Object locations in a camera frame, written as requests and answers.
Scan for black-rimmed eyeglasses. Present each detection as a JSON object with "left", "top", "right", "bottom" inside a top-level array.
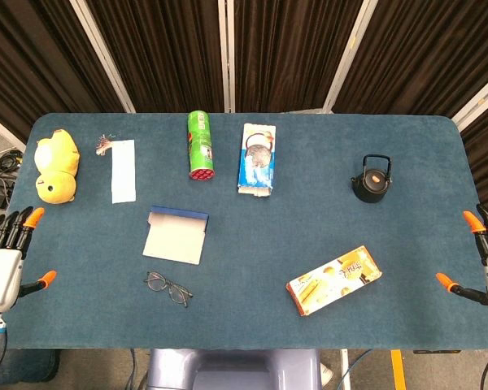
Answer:
[{"left": 143, "top": 271, "right": 194, "bottom": 309}]

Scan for blue-green table mat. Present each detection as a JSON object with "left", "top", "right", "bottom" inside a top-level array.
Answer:
[{"left": 0, "top": 112, "right": 488, "bottom": 351}]

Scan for yellow plush duck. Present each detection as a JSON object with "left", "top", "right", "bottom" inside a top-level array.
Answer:
[{"left": 33, "top": 128, "right": 81, "bottom": 204}]

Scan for black cast iron teapot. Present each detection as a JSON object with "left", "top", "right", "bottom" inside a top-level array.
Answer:
[{"left": 350, "top": 154, "right": 394, "bottom": 204}]

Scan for white table leg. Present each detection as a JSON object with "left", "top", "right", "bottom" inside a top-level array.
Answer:
[{"left": 339, "top": 349, "right": 351, "bottom": 390}]

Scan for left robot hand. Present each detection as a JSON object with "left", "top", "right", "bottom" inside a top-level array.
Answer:
[{"left": 0, "top": 206, "right": 58, "bottom": 314}]

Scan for small frayed tassel bundle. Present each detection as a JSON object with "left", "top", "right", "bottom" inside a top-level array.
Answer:
[{"left": 95, "top": 134, "right": 118, "bottom": 157}]

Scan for white paper strip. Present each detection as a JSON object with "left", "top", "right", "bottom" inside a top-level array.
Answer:
[{"left": 111, "top": 139, "right": 137, "bottom": 205}]

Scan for black cable bundle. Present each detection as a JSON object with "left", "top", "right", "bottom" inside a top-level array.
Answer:
[{"left": 0, "top": 149, "right": 24, "bottom": 176}]

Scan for blue and white glasses case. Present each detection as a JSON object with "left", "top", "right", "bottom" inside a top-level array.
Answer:
[{"left": 142, "top": 205, "right": 211, "bottom": 266}]

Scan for green cylindrical chip can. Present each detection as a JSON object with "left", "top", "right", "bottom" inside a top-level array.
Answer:
[{"left": 186, "top": 110, "right": 216, "bottom": 181}]

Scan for white partition frame post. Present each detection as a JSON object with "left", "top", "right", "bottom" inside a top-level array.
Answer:
[
  {"left": 216, "top": 0, "right": 237, "bottom": 114},
  {"left": 68, "top": 0, "right": 137, "bottom": 114},
  {"left": 451, "top": 67, "right": 488, "bottom": 132},
  {"left": 321, "top": 0, "right": 379, "bottom": 114}
]

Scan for yellow and orange snack box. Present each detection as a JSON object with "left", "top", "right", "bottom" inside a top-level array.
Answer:
[{"left": 285, "top": 245, "right": 383, "bottom": 317}]

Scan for blue floor cable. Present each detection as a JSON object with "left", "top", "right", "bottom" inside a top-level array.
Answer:
[{"left": 336, "top": 348, "right": 374, "bottom": 390}]

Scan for blue and white cookie box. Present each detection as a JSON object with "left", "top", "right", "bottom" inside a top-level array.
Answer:
[{"left": 237, "top": 123, "right": 277, "bottom": 199}]

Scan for lavender robot base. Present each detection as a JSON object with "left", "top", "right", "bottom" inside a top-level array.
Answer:
[{"left": 146, "top": 348, "right": 323, "bottom": 390}]

